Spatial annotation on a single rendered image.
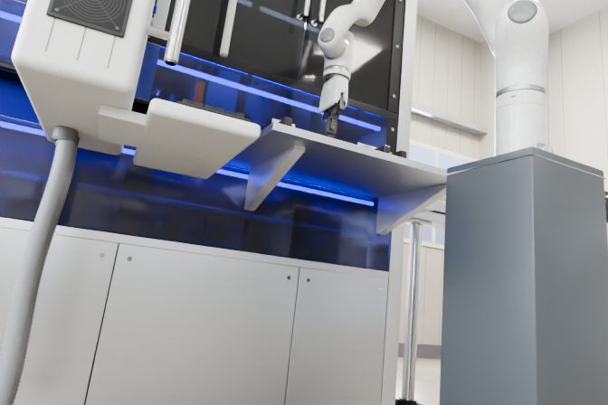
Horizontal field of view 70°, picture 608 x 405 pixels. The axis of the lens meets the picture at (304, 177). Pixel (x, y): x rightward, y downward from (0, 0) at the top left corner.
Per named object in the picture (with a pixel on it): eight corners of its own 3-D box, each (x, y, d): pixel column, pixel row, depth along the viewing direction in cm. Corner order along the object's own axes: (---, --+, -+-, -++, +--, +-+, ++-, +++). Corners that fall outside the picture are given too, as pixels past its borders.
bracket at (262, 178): (243, 209, 135) (249, 169, 138) (252, 211, 136) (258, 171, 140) (288, 194, 105) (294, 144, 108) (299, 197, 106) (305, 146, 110)
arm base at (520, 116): (584, 169, 103) (580, 98, 107) (529, 151, 95) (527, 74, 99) (514, 182, 119) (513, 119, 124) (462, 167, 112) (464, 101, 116)
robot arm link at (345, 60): (345, 62, 129) (354, 77, 137) (348, 23, 132) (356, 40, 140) (318, 65, 133) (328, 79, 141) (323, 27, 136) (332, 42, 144)
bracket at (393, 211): (375, 233, 156) (377, 198, 159) (382, 234, 157) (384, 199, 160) (444, 227, 126) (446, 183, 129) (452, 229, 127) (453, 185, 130)
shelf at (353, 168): (216, 168, 142) (217, 163, 142) (390, 206, 170) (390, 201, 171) (272, 129, 100) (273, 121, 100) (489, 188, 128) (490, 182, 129)
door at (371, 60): (298, 83, 154) (315, -55, 168) (395, 115, 171) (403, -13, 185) (299, 82, 153) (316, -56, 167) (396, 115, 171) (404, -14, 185)
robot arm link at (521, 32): (544, 108, 115) (542, 28, 120) (553, 74, 98) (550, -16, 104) (494, 109, 119) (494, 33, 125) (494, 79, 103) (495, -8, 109)
